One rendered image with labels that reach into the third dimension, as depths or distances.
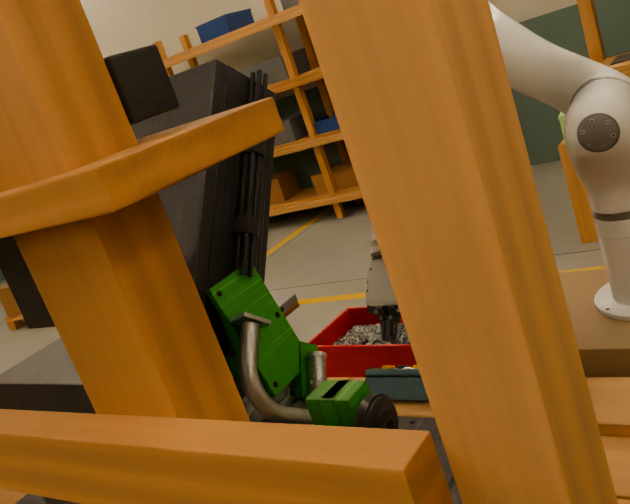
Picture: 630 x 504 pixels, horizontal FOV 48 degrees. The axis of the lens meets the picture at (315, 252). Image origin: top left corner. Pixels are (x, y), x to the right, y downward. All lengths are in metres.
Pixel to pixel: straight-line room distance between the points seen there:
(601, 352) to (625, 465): 0.26
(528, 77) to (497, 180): 0.87
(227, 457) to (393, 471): 0.17
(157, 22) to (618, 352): 7.57
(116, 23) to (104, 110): 8.19
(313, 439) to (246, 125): 0.32
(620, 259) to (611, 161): 0.21
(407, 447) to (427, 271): 0.14
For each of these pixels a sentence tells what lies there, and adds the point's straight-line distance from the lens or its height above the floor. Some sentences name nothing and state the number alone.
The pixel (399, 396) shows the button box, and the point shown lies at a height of 0.91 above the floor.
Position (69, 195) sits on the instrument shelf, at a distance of 0.64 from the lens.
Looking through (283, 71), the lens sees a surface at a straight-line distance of 6.93.
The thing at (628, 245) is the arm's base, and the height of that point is 1.07.
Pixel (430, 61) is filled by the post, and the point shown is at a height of 1.54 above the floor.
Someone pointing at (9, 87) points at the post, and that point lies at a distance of 0.72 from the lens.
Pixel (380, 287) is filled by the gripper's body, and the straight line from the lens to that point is 1.48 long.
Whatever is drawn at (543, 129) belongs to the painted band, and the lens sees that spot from 6.69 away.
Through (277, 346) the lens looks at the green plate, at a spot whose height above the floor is 1.13.
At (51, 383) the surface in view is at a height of 1.24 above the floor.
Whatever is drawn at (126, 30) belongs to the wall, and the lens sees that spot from 8.83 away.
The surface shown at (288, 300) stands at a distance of 1.44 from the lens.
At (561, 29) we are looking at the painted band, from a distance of 6.50.
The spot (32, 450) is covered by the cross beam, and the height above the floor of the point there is 1.25.
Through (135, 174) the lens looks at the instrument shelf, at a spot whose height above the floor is 1.52.
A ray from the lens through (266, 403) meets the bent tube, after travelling 1.14.
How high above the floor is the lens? 1.57
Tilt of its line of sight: 15 degrees down
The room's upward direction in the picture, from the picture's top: 19 degrees counter-clockwise
